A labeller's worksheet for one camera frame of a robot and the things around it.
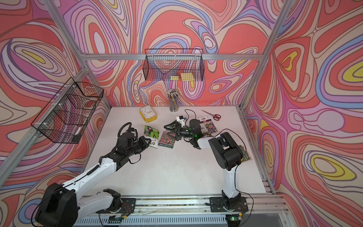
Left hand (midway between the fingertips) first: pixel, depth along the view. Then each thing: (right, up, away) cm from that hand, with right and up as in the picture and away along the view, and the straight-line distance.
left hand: (153, 140), depth 83 cm
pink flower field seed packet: (+7, -2, +16) cm, 17 cm away
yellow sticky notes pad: (+20, +40, +8) cm, 46 cm away
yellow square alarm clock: (-10, +17, +28) cm, 34 cm away
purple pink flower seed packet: (+36, +7, +25) cm, 44 cm away
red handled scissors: (+44, +14, +29) cm, 55 cm away
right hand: (+7, +3, +2) cm, 8 cm away
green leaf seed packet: (-1, +3, +5) cm, 6 cm away
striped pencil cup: (+10, +27, +24) cm, 38 cm away
